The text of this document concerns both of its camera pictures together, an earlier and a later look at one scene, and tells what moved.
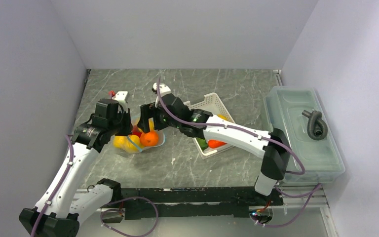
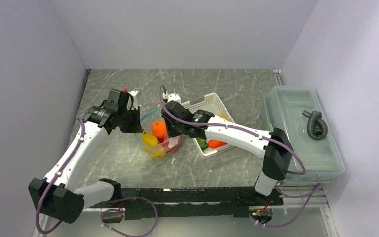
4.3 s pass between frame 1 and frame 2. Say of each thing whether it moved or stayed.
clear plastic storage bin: stayed
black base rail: stayed
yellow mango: stayed
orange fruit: moved
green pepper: stayed
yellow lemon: moved
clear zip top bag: moved
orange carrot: stayed
